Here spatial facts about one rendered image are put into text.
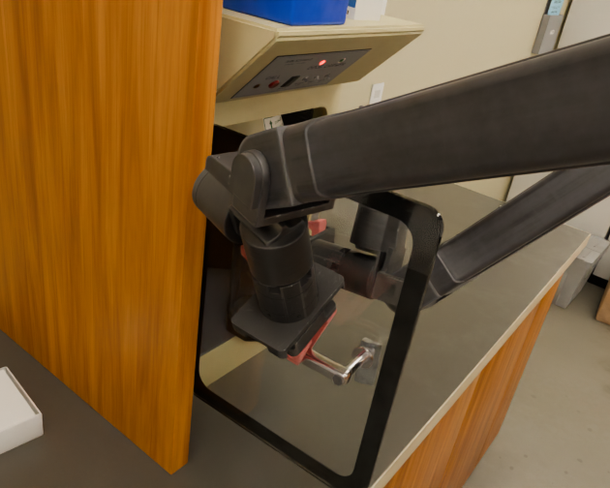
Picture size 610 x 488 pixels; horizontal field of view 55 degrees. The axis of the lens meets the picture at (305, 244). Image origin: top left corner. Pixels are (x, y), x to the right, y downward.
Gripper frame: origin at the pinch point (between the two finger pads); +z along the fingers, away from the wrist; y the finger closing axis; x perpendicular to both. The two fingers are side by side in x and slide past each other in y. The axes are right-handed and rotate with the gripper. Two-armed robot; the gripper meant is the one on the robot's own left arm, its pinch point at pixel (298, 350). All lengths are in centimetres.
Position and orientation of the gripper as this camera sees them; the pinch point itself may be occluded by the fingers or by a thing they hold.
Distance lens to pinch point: 63.9
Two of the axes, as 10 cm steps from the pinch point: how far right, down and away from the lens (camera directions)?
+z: 1.0, 6.7, 7.3
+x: 8.0, 3.8, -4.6
